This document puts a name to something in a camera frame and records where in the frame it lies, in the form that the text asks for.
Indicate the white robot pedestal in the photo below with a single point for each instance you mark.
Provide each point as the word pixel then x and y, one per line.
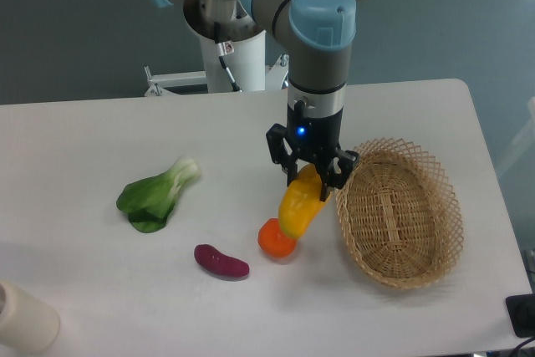
pixel 229 66

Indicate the black device at edge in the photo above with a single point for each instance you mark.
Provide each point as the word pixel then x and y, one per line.
pixel 521 313

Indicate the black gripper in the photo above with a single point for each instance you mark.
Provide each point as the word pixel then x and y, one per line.
pixel 313 140

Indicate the purple sweet potato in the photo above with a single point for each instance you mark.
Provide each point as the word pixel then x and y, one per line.
pixel 218 263

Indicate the green bok choy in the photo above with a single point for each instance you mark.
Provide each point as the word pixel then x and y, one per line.
pixel 149 202

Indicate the orange round fruit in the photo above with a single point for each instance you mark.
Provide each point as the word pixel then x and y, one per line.
pixel 273 241

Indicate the cream cylinder cup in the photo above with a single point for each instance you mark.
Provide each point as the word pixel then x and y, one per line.
pixel 28 324

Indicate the woven wicker basket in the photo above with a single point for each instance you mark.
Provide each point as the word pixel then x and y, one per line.
pixel 399 215

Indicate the yellow mango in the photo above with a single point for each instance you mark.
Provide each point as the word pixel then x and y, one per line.
pixel 301 202

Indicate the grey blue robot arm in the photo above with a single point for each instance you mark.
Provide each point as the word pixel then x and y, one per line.
pixel 301 45

